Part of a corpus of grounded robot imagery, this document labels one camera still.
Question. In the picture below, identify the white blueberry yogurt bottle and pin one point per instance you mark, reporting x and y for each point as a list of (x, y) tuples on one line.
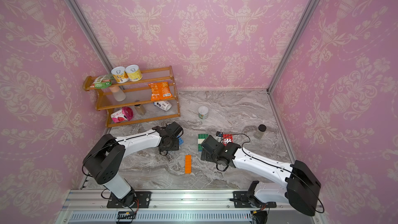
[(163, 105)]

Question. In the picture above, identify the wooden three-tier shelf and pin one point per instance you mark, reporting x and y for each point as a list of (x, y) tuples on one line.
[(138, 93)]

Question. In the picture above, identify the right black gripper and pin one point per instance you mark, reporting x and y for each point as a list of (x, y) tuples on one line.
[(207, 158)]

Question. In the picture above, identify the yellow-label white can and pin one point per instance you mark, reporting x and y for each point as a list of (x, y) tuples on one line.
[(134, 73)]

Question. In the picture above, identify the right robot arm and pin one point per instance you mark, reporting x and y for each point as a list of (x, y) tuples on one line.
[(298, 185)]

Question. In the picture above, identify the orange lego brick front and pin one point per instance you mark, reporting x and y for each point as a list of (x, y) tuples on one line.
[(187, 169)]

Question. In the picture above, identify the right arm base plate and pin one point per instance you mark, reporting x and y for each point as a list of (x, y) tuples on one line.
[(242, 199)]

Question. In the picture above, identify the orange chips bag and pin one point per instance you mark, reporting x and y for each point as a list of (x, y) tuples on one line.
[(160, 91)]

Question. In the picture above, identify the pink strawberry drink cup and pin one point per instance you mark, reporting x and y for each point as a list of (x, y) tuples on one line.
[(124, 114)]

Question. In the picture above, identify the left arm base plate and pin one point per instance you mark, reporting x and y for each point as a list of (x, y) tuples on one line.
[(139, 199)]

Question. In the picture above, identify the aluminium mounting rail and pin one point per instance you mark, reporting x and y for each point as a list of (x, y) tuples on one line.
[(162, 206)]

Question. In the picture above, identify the black-lid grey jar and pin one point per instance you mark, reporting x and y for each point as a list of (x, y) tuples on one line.
[(260, 131)]

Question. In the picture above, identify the red lego brick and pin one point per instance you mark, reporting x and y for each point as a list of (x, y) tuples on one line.
[(226, 142), (227, 138)]

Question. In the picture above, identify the orange-label white can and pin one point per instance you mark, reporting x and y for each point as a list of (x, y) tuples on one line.
[(120, 74)]

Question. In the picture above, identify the small green white-lid cup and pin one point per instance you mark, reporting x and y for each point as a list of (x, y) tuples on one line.
[(203, 112)]

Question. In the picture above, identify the brown spice jar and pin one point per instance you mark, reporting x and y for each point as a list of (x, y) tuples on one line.
[(140, 109)]

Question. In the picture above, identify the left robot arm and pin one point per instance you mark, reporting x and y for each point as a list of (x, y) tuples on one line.
[(104, 160)]

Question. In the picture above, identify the orange lego brick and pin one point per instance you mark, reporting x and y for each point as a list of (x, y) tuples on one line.
[(187, 169), (188, 160)]

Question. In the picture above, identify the green snack packet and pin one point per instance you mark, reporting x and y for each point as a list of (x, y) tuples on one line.
[(102, 82)]

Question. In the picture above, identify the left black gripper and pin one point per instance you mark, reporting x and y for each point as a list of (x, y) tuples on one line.
[(163, 149)]

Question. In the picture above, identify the translucent plastic cup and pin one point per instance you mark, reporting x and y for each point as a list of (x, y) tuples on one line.
[(118, 93)]

